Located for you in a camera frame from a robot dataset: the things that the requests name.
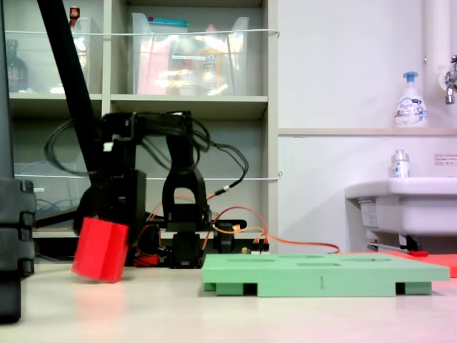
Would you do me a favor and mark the large clear plastic bin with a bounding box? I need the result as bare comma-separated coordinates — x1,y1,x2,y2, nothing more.
131,12,251,96

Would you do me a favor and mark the small clear sanitizer bottle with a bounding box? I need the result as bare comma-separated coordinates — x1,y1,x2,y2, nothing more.
391,149,411,179

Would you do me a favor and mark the narrow clear plastic bin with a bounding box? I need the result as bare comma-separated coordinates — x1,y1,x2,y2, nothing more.
71,16,104,94

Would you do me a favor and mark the metal faucet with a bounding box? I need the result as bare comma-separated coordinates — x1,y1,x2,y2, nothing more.
438,55,457,105

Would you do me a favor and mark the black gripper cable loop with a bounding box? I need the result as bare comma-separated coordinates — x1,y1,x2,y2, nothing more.
44,118,105,178

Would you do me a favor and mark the dark grey upright post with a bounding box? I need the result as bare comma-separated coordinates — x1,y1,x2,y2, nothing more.
0,0,16,180

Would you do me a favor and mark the notched black stack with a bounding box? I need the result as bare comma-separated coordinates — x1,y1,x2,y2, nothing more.
0,178,36,324

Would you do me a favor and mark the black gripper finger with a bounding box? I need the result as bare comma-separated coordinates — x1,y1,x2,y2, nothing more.
117,199,147,247
73,185,108,237

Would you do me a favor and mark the green shape-hole board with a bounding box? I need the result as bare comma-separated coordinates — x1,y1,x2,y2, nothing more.
201,252,451,298

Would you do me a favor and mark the dark glass bottle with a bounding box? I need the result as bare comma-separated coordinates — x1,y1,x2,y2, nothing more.
5,39,29,94

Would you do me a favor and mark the small circuit board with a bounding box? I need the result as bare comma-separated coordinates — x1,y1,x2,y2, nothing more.
241,244,271,256

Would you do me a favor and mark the white sink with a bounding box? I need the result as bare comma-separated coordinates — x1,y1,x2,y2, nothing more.
344,177,457,237

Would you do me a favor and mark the orange-red flat mat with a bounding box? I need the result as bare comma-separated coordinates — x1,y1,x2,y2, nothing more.
338,251,457,279

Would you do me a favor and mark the white foam soap bottle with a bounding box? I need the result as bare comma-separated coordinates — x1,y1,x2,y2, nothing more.
393,71,429,129

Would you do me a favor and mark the orange cable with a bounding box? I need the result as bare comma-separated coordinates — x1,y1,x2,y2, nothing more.
212,206,341,255

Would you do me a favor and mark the beige shelf unit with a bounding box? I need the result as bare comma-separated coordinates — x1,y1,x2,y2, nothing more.
0,0,279,265

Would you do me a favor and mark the blue-topped clear bag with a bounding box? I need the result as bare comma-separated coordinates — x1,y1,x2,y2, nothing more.
148,16,189,34

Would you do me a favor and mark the metal sink bracket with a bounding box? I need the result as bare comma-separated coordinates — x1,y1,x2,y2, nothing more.
366,228,423,252

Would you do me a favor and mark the black table clamp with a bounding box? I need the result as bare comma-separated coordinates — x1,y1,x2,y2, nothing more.
213,219,248,255

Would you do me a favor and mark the brown-capped bottle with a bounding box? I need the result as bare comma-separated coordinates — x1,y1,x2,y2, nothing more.
68,5,89,69

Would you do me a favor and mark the clear file box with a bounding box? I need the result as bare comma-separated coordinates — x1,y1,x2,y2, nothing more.
14,151,99,232

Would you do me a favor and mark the white cord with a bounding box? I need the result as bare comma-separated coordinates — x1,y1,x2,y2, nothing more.
4,29,281,39

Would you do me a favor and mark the thin black tripod strut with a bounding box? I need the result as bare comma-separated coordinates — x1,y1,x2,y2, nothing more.
34,207,81,229

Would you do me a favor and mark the red base clamp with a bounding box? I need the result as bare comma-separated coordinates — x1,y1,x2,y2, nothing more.
134,252,161,267

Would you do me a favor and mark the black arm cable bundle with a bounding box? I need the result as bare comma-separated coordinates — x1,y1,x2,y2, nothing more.
189,119,251,201

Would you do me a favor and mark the yellow bottle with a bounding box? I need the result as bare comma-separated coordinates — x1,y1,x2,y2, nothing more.
201,24,224,96

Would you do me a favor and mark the black tripod leg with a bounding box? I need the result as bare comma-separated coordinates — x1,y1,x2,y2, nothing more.
36,0,136,267

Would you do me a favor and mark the red cross columnar block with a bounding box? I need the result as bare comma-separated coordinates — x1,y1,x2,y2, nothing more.
70,217,130,284

